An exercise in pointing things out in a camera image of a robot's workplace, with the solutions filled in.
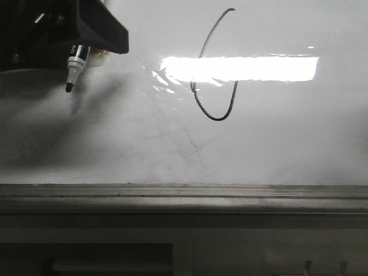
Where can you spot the black whiteboard marker pen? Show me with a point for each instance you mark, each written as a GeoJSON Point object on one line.
{"type": "Point", "coordinates": [76, 64]}

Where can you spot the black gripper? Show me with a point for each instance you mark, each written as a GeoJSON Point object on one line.
{"type": "Point", "coordinates": [40, 34]}

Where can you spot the grey metal whiteboard tray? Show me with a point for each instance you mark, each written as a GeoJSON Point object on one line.
{"type": "Point", "coordinates": [182, 198]}

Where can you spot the white whiteboard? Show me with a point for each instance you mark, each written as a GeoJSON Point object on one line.
{"type": "Point", "coordinates": [228, 92]}

